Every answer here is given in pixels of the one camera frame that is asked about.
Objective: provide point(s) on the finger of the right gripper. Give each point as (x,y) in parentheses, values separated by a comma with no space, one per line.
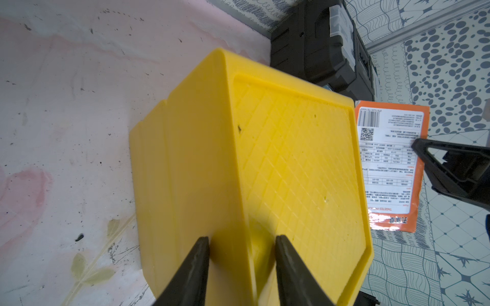
(456,170)

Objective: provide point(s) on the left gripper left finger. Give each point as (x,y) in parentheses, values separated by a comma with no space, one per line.
(189,284)

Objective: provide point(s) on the orange seed bag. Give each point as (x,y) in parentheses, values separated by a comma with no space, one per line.
(392,170)

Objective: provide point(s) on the yellow drawer cabinet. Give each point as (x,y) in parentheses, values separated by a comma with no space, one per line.
(240,153)

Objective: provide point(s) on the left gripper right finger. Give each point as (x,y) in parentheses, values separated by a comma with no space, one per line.
(296,284)

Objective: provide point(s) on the floral table mat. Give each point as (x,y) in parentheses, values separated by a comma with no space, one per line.
(76,77)

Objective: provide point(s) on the black toolbox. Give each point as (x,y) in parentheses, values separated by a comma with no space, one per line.
(319,43)

